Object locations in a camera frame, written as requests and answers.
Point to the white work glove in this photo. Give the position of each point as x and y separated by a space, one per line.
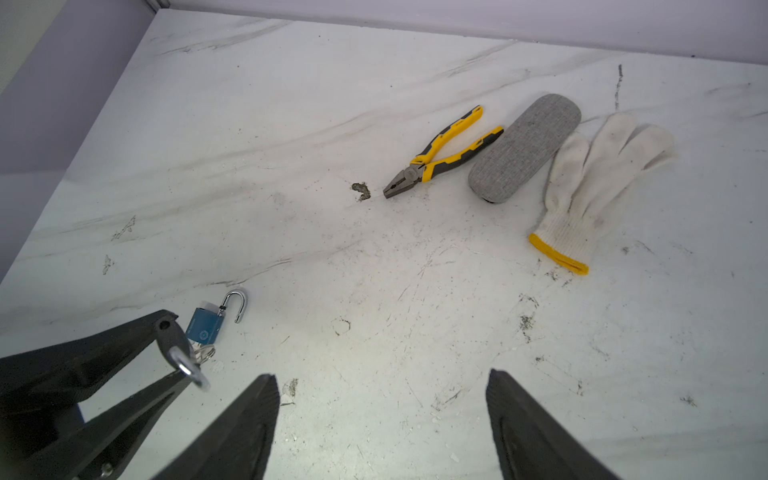
589 184

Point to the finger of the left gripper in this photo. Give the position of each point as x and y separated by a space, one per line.
55 442
62 375

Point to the small black padlock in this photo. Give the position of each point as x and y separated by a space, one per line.
178 352

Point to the small dark debris piece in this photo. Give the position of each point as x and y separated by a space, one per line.
362 189

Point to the blue padlock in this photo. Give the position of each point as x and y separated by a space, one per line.
207 320

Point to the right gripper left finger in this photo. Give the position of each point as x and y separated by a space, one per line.
238 443

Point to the grey fabric case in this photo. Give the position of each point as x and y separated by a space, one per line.
502 168

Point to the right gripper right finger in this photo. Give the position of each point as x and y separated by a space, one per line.
530 443

